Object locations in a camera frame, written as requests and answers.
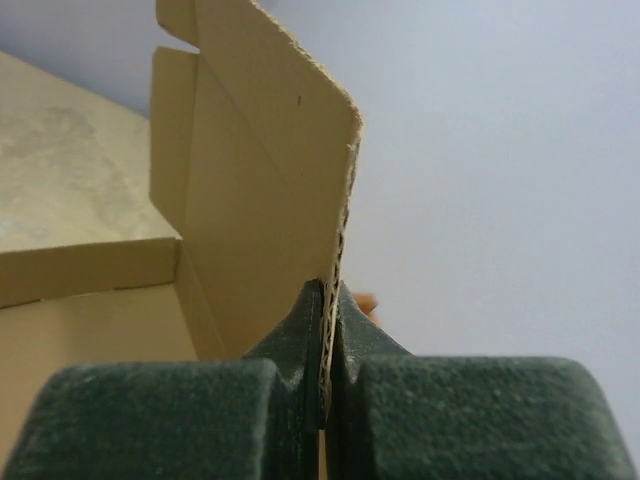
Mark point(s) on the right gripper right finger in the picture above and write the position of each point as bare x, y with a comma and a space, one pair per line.
396, 415

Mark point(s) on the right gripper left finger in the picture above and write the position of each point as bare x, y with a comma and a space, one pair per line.
257, 417

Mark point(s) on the brown cardboard box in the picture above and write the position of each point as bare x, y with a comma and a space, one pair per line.
183, 237

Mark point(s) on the wooden three-tier rack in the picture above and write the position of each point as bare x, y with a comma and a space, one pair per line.
367, 304

